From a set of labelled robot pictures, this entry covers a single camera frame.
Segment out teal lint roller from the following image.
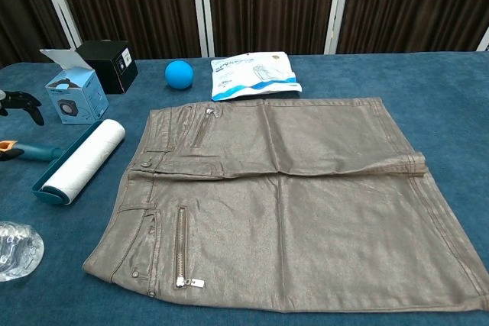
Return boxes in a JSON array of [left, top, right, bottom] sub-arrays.
[[0, 118, 127, 205]]

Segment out light blue speaker box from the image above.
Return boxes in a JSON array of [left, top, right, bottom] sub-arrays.
[[39, 48, 110, 125]]

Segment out black cube box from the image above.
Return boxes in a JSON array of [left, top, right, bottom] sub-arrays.
[[76, 40, 139, 95]]

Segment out bronze metallic skirt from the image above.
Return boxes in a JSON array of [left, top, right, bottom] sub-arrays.
[[83, 96, 489, 314]]

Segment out blue ball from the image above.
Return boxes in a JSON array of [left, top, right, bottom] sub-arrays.
[[164, 60, 195, 91]]

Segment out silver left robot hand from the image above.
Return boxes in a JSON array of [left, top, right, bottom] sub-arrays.
[[0, 89, 46, 162]]

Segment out clear plastic bottle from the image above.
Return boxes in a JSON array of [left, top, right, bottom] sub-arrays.
[[0, 221, 45, 283]]

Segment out dark brown pleated curtain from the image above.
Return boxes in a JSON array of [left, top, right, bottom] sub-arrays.
[[336, 0, 489, 55], [51, 0, 202, 60], [0, 0, 72, 69], [206, 0, 340, 58]]

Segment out blue velvet table cloth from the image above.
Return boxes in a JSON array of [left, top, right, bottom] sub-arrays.
[[0, 50, 489, 326]]

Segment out white blue mask package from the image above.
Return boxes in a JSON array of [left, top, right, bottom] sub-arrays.
[[210, 51, 303, 102]]

